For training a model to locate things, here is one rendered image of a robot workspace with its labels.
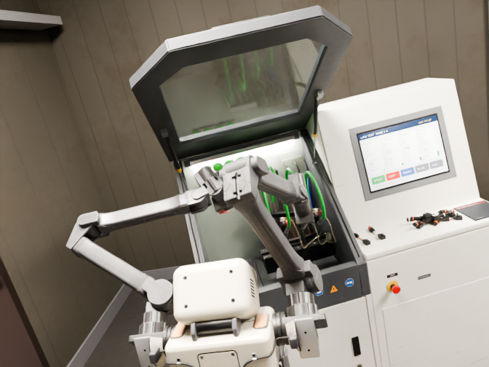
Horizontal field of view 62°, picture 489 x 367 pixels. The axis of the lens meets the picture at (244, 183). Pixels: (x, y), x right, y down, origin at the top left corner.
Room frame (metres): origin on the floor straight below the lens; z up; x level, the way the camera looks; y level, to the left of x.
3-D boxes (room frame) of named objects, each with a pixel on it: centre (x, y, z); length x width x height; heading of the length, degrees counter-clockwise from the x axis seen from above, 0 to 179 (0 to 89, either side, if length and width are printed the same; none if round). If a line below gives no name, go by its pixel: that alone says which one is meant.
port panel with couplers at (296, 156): (2.03, -0.27, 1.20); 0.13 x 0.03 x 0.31; 95
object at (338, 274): (1.51, -0.08, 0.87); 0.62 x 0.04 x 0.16; 95
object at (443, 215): (1.67, -0.80, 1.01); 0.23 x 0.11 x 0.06; 95
